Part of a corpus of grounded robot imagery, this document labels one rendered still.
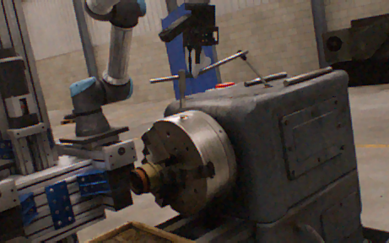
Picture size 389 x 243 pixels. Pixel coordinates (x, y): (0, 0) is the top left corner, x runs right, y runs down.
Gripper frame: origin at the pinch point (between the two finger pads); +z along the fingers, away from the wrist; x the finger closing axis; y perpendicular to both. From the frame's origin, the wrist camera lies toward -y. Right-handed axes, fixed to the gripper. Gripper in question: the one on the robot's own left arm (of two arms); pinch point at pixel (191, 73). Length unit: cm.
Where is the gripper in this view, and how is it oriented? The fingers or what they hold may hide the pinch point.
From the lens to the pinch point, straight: 125.6
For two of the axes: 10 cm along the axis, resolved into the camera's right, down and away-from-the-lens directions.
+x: -4.6, -3.0, 8.4
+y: 8.9, -1.8, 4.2
